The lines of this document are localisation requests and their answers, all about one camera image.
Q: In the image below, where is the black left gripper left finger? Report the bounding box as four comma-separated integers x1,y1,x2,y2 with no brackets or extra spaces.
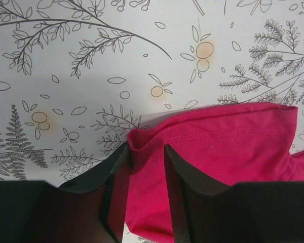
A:
0,143,130,242

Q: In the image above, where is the floral patterned table mat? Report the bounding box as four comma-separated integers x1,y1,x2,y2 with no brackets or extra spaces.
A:
0,0,304,243

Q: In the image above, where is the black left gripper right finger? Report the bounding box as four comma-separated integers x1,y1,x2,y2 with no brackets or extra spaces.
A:
164,145,304,242

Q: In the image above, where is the red t-shirt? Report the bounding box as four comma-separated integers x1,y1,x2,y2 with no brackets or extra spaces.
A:
125,103,304,242

